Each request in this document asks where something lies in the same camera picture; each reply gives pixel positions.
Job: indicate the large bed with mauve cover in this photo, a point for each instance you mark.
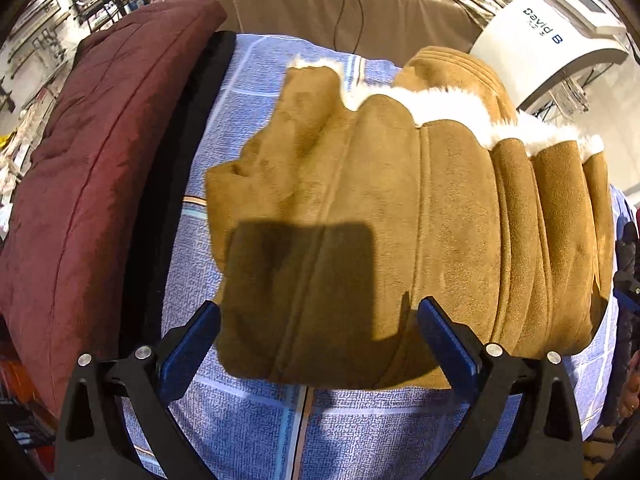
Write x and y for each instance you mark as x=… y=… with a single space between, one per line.
x=393 y=30

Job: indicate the black quilted garment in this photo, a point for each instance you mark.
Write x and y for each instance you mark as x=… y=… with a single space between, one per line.
x=623 y=345

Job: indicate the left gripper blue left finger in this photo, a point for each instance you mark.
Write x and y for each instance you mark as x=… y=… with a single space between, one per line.
x=93 y=441

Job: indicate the blue checked bed sheet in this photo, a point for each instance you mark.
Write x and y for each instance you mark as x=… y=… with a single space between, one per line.
x=257 y=430

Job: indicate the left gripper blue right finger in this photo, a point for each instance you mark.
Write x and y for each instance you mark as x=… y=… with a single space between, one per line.
x=522 y=421

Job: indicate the white curved machine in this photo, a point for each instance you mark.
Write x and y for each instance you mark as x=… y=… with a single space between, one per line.
x=532 y=45

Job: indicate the brown suede shearling coat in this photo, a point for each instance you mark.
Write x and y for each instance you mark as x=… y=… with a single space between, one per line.
x=355 y=202

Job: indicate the maroon quilted down coat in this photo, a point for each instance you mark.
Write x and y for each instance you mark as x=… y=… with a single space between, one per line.
x=63 y=262

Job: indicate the person's right hand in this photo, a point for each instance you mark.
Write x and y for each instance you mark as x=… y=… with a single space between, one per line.
x=629 y=398

